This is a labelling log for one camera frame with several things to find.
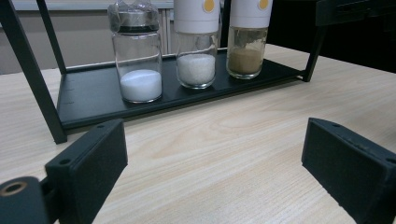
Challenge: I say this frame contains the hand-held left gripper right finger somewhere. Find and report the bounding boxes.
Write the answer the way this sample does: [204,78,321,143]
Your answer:
[301,117,396,224]

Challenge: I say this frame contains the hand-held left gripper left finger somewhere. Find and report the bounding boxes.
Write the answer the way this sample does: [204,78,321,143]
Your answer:
[45,119,129,224]

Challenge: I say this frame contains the black two-tier metal rack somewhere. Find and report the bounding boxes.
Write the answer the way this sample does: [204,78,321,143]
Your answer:
[0,0,328,145]

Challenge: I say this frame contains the silver-lid glass jar white powder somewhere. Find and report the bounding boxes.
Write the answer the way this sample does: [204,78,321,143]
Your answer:
[106,0,163,105]

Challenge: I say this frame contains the white-lid glass jar brown powder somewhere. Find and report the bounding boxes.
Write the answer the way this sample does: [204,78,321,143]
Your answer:
[226,0,274,80]

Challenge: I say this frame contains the white-lid glass jar white granules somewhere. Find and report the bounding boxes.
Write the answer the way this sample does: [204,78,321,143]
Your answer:
[173,0,221,91]

